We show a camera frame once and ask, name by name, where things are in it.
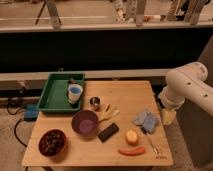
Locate black cable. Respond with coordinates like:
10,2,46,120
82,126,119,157
6,96,28,148

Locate black eraser block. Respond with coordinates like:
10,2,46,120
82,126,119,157
98,123,119,142

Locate blue box on floor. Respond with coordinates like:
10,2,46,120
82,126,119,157
24,104,39,121

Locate purple bowl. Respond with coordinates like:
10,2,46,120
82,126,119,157
71,110,99,137

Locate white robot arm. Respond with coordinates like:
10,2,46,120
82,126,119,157
158,62,213,125

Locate dark red bowl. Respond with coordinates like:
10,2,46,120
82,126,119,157
38,129,67,157

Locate white blue cup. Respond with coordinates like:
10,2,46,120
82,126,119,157
68,84,83,104

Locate metal spoon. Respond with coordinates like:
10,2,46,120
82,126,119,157
145,132,159,155

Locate blue crumpled cloth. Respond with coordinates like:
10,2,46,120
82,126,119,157
132,110,159,134

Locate yellow apple toy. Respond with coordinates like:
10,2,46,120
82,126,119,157
125,130,139,145

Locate orange carrot toy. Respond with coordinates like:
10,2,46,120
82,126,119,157
118,147,145,156

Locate green plastic tray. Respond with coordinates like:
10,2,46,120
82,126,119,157
37,73,85,114

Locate small metal cup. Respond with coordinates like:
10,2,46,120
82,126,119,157
89,97,100,111

